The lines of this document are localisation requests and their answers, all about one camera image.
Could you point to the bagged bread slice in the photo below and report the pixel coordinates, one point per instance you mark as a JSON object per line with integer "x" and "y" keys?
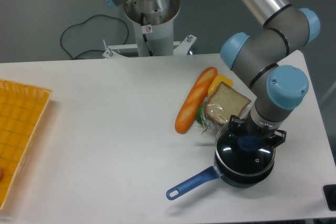
{"x": 220, "y": 105}

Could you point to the blue saucepan with handle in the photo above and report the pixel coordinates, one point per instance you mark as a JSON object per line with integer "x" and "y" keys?
{"x": 194, "y": 182}

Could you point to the orange toy baguette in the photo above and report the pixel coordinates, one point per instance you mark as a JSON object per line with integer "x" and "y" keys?
{"x": 197, "y": 94}

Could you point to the glass pot lid blue knob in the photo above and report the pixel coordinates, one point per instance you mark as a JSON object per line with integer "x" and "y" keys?
{"x": 241, "y": 153}

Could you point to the green toy vegetable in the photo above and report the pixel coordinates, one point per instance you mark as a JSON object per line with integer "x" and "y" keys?
{"x": 199, "y": 116}

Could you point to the orange plastic basket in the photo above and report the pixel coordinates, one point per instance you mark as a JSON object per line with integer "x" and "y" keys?
{"x": 22, "y": 107}

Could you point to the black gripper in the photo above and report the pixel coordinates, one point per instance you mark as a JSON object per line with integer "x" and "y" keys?
{"x": 238, "y": 127}

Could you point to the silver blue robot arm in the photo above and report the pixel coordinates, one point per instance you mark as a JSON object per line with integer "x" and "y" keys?
{"x": 279, "y": 89}

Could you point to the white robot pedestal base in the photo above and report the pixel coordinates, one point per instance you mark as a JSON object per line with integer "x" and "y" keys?
{"x": 153, "y": 24}

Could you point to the yellow toy bell pepper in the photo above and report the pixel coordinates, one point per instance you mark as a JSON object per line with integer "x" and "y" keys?
{"x": 218, "y": 79}

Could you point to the black device at edge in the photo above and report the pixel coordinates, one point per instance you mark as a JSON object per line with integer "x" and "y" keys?
{"x": 330, "y": 192}

